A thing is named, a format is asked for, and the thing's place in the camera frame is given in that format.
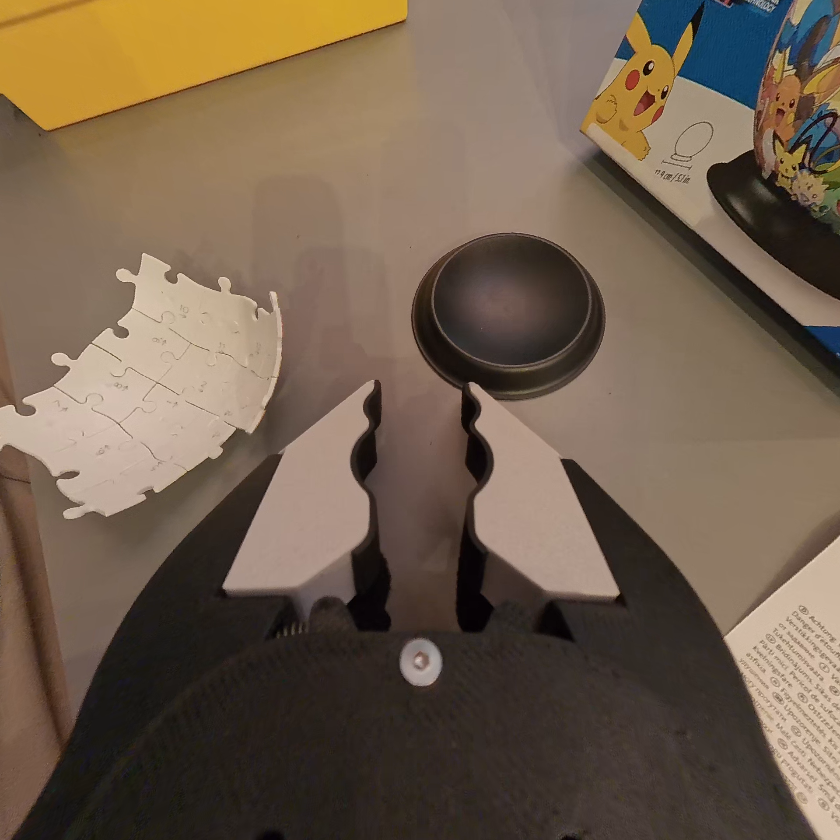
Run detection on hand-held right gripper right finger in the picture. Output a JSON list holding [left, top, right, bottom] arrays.
[[455, 382, 622, 634]]

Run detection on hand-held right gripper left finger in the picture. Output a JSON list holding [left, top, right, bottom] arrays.
[[222, 378, 395, 634]]

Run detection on white joined puzzle pieces section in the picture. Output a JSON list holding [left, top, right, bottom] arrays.
[[0, 252, 284, 521]]

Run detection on black round puzzle ball stand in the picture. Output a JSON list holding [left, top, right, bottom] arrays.
[[411, 233, 606, 402]]

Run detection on yellow plastic bin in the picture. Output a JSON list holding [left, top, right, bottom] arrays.
[[0, 0, 408, 131]]

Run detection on blue puzzle ball box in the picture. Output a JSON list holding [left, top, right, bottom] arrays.
[[581, 0, 840, 359]]

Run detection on white instruction leaflet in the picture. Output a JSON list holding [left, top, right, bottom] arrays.
[[724, 560, 840, 840]]

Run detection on person's beige pants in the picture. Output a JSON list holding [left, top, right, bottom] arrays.
[[0, 315, 74, 840]]

